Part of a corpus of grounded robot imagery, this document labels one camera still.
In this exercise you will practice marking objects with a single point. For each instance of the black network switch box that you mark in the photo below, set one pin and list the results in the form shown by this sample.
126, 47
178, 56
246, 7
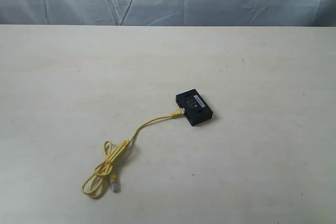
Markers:
194, 108

